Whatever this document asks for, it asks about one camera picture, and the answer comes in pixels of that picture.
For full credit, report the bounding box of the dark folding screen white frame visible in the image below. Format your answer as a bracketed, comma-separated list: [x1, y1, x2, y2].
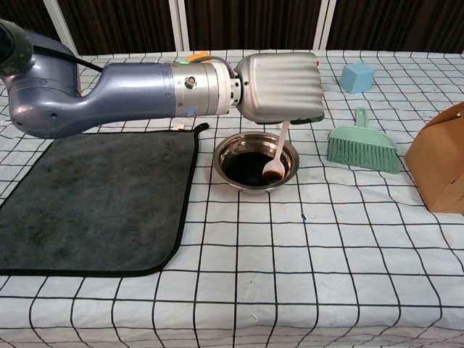
[0, 0, 464, 57]

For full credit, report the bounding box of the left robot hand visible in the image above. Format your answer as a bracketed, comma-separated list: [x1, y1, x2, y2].
[234, 51, 326, 126]

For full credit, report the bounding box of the green hand brush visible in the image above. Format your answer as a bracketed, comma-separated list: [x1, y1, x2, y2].
[327, 107, 402, 175]

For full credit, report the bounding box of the white checkered tablecloth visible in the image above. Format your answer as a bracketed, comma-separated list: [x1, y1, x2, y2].
[0, 49, 464, 348]

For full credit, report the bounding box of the metal bowl with dark liquid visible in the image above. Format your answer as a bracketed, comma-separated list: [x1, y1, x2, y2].
[212, 131, 300, 192]

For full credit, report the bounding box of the white plastic spoon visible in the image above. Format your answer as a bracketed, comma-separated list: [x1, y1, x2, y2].
[262, 120, 291, 181]

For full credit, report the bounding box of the brown paper box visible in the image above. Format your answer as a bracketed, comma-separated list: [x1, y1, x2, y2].
[404, 101, 464, 215]

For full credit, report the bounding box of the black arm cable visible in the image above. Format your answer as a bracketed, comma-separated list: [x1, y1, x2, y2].
[32, 45, 105, 73]

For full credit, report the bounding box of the dark grey towel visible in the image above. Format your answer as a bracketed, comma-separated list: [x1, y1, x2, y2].
[0, 123, 210, 278]

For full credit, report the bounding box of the light blue cube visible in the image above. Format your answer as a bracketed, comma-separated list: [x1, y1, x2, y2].
[340, 62, 376, 94]

